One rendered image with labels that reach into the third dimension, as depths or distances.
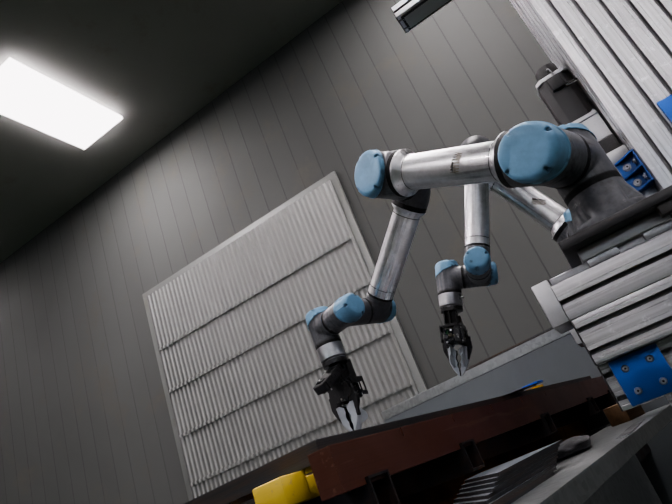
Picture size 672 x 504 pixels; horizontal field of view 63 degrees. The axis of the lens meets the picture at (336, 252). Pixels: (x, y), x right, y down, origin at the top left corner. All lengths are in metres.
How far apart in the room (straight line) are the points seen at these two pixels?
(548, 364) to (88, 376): 5.42
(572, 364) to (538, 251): 2.17
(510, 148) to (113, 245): 6.04
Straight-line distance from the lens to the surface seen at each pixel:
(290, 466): 0.84
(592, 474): 0.93
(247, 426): 5.22
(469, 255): 1.65
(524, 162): 1.10
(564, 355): 2.29
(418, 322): 4.50
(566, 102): 1.57
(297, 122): 5.60
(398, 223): 1.49
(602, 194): 1.19
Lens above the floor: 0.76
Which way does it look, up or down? 23 degrees up
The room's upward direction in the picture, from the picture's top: 22 degrees counter-clockwise
